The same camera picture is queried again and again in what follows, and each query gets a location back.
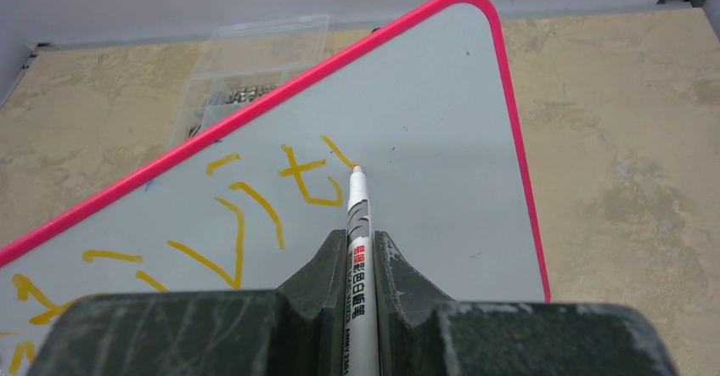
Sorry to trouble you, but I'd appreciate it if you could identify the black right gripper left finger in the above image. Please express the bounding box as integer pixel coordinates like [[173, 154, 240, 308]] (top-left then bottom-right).
[[29, 230, 346, 375]]

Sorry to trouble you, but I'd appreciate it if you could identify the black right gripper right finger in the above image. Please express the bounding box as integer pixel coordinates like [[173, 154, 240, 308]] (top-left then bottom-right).
[[374, 232, 677, 375]]

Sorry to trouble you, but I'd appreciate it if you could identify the white whiteboard marker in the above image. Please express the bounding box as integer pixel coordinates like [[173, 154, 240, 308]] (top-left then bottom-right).
[[342, 166, 381, 375]]

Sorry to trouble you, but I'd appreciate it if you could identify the red framed whiteboard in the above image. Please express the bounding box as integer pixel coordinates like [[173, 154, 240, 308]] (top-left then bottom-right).
[[1, 0, 551, 375]]

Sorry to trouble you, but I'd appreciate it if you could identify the clear plastic marker holder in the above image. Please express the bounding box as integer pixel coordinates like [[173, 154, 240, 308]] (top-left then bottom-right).
[[168, 14, 329, 149]]

